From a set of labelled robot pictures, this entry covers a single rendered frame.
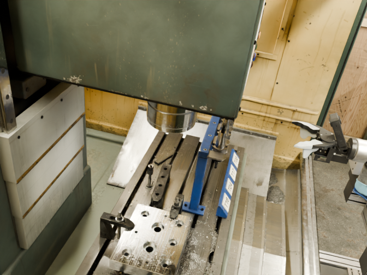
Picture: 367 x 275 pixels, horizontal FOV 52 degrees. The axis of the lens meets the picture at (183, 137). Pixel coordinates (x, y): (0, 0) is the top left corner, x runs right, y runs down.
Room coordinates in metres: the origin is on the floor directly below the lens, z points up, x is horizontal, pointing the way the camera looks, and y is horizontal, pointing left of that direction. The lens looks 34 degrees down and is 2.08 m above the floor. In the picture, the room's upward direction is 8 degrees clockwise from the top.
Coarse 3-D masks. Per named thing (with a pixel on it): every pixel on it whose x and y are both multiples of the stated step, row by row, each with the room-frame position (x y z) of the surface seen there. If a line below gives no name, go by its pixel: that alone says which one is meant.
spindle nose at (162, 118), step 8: (152, 104) 0.97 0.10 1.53; (160, 104) 0.96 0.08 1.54; (152, 112) 0.97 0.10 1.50; (160, 112) 0.95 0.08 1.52; (168, 112) 0.95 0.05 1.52; (176, 112) 0.95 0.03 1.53; (184, 112) 0.96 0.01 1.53; (192, 112) 0.98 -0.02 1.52; (152, 120) 0.97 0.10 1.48; (160, 120) 0.95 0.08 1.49; (168, 120) 0.95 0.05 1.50; (176, 120) 0.95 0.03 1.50; (184, 120) 0.96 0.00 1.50; (192, 120) 0.98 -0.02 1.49; (160, 128) 0.95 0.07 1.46; (168, 128) 0.95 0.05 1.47; (176, 128) 0.95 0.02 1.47; (184, 128) 0.97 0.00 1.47
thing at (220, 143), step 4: (220, 132) 1.24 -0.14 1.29; (220, 136) 1.24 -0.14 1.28; (224, 136) 1.24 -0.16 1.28; (216, 140) 1.25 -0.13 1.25; (220, 140) 1.23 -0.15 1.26; (224, 140) 1.24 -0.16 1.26; (216, 144) 1.24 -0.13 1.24; (220, 144) 1.23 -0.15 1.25; (224, 144) 1.24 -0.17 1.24; (220, 148) 1.23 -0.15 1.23
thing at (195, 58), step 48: (48, 0) 0.96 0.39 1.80; (96, 0) 0.94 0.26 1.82; (144, 0) 0.92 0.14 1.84; (192, 0) 0.90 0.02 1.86; (240, 0) 0.88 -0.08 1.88; (48, 48) 0.96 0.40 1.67; (96, 48) 0.94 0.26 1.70; (144, 48) 0.92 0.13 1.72; (192, 48) 0.89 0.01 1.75; (240, 48) 0.88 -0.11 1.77; (144, 96) 0.91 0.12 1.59; (192, 96) 0.89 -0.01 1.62; (240, 96) 0.88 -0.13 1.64
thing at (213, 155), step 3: (210, 150) 1.22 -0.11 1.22; (210, 153) 1.20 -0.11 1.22; (213, 153) 1.20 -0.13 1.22; (216, 153) 1.21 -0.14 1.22; (219, 153) 1.21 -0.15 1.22; (222, 153) 1.21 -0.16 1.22; (207, 156) 1.18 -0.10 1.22; (210, 156) 1.18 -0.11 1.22; (213, 156) 1.19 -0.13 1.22; (216, 156) 1.19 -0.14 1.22; (219, 156) 1.19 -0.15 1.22; (222, 156) 1.19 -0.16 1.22; (225, 156) 1.20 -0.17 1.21; (216, 159) 1.17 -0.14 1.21; (219, 159) 1.17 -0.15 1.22; (222, 159) 1.17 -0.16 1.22
